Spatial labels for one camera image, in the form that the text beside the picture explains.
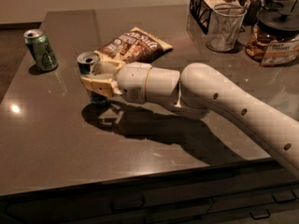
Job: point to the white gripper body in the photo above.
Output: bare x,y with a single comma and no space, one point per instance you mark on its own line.
133,80

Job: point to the black drawer handle middle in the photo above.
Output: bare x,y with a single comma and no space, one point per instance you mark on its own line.
258,214

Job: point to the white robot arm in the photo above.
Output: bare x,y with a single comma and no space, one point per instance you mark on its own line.
191,93

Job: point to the wire mesh cup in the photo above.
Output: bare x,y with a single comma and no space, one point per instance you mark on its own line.
224,27

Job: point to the green soda can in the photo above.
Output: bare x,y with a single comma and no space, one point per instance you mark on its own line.
39,46

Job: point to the brown chip bag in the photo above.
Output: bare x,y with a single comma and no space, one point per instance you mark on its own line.
135,45

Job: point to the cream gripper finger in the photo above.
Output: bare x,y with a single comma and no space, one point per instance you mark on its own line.
107,87
107,68

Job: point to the glass snack jar black lid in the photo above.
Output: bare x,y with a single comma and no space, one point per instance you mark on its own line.
274,38

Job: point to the black drawer handle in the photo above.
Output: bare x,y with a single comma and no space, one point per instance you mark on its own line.
286,196
258,214
126,203

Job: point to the black drawer handle left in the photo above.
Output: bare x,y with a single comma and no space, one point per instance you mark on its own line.
126,203

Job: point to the blue silver redbull can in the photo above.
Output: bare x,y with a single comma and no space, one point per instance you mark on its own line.
86,62

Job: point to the black drawer handle right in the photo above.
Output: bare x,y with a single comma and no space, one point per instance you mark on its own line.
286,196

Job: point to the black wire napkin holder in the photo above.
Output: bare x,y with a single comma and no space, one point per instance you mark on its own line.
201,10

